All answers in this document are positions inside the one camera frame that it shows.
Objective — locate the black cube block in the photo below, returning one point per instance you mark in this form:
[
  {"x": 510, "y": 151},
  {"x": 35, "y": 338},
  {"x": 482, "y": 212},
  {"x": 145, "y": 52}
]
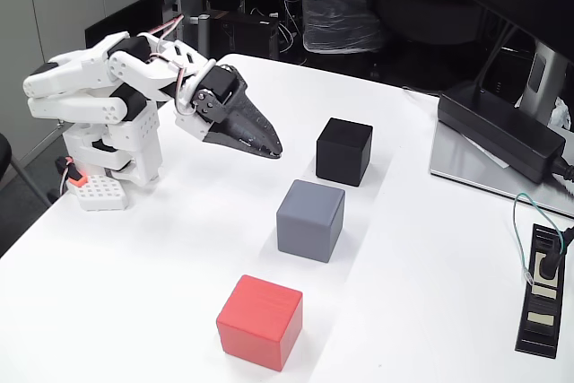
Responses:
[{"x": 343, "y": 154}]

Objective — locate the grey cube block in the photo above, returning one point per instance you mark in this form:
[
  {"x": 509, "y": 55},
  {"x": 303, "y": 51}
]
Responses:
[{"x": 309, "y": 221}]

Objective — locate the black computer tower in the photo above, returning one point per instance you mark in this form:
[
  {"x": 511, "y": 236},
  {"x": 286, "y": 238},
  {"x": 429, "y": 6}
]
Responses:
[{"x": 251, "y": 37}]

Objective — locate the black flat panel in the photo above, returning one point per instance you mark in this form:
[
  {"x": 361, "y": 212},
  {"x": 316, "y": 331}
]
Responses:
[{"x": 121, "y": 20}]

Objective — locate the plastic-wrapped black bin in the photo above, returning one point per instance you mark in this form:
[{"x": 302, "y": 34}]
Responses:
[{"x": 336, "y": 11}]

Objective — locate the white perforated clamp base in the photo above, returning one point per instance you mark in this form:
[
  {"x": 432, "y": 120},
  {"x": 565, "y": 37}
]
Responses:
[{"x": 101, "y": 192}]

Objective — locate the orange connector clip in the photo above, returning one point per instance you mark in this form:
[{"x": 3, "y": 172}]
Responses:
[{"x": 77, "y": 180}]

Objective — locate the red cube block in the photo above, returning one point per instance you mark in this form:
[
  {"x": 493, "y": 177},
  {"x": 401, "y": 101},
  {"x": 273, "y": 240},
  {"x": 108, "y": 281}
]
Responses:
[{"x": 258, "y": 324}]

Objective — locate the silver monitor stand base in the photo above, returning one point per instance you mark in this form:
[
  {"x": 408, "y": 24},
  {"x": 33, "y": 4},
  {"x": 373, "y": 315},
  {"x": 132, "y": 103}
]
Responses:
[{"x": 457, "y": 163}]

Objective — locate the black chair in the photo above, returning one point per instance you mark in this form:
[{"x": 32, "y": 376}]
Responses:
[{"x": 3, "y": 154}]

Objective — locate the black power adapter brick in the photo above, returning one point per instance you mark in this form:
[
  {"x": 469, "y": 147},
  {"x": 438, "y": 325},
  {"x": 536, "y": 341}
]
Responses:
[{"x": 493, "y": 127}]

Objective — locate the silver monitor stand neck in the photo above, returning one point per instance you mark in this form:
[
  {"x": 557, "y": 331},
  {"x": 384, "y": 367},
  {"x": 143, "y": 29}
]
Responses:
[{"x": 538, "y": 78}]

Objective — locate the crumpled white plastic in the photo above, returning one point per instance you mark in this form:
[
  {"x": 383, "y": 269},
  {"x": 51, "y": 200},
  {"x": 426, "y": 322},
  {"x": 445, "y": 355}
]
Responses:
[{"x": 562, "y": 114}]

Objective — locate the black power plug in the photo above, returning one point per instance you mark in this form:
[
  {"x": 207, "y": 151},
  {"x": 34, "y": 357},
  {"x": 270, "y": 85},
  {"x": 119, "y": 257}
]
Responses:
[{"x": 548, "y": 266}]

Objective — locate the black table power strip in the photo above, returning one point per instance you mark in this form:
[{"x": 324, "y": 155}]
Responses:
[{"x": 540, "y": 338}]

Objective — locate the silver metal post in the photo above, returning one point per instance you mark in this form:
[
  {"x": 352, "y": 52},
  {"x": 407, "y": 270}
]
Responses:
[{"x": 204, "y": 37}]

